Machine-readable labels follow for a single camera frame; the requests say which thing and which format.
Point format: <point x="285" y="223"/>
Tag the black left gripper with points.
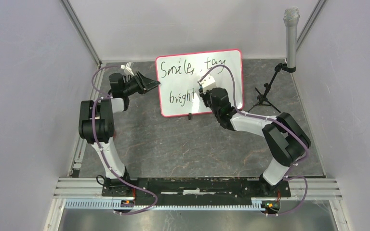
<point x="144" y="83"/>

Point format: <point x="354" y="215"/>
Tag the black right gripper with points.
<point x="204" y="96"/>

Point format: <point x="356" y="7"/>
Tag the pink framed whiteboard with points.
<point x="179" y="74"/>

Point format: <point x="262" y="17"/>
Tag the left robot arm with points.
<point x="97" y="127"/>

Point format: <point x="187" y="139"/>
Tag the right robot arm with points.
<point x="286" y="140"/>

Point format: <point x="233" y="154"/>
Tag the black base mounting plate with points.
<point x="192" y="191"/>

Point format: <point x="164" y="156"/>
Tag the silver microphone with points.
<point x="291" y="19"/>

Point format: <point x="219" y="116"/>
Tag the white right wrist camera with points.
<point x="206" y="83"/>

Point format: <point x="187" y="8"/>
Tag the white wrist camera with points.
<point x="206" y="83"/>
<point x="127" y="69"/>

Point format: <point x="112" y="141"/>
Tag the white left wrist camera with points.
<point x="127" y="69"/>

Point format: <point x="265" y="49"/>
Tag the blue toothed cable strip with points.
<point x="118" y="204"/>

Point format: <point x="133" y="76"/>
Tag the aluminium rail frame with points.
<point x="88" y="188"/>

